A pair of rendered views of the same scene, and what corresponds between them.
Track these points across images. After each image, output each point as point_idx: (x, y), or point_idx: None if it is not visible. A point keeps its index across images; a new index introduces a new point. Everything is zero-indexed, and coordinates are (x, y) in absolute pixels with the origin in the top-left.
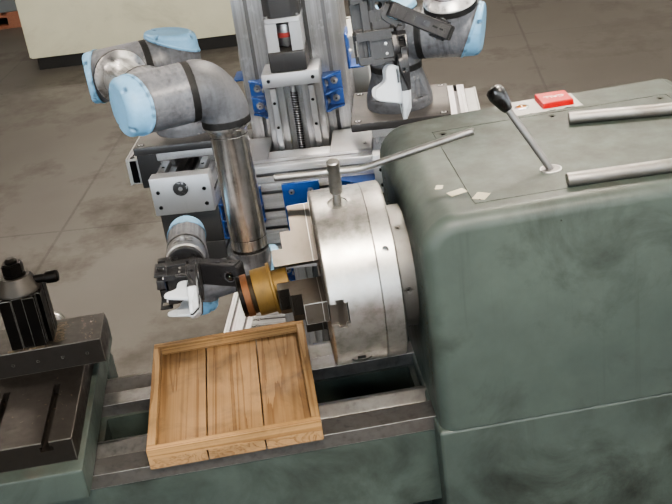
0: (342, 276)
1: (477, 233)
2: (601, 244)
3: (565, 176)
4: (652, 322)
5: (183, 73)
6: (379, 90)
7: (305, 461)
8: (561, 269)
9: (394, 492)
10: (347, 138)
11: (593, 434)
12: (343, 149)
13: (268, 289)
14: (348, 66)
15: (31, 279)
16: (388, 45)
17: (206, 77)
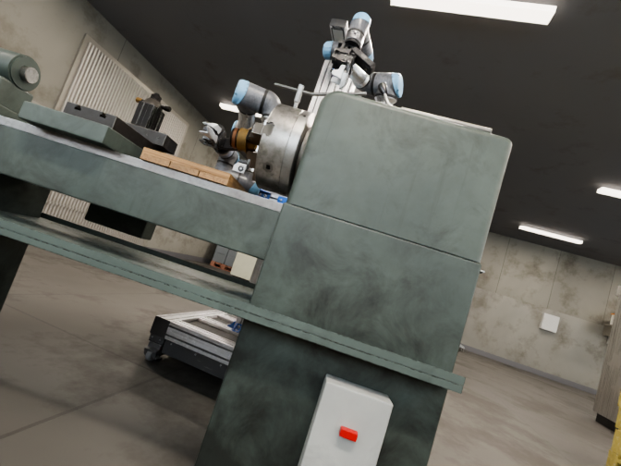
0: (279, 115)
1: (349, 99)
2: (407, 134)
3: None
4: (419, 192)
5: (265, 89)
6: (334, 70)
7: (211, 197)
8: (382, 138)
9: (244, 241)
10: None
11: (363, 247)
12: None
13: (246, 131)
14: None
15: (159, 104)
16: (346, 56)
17: (272, 93)
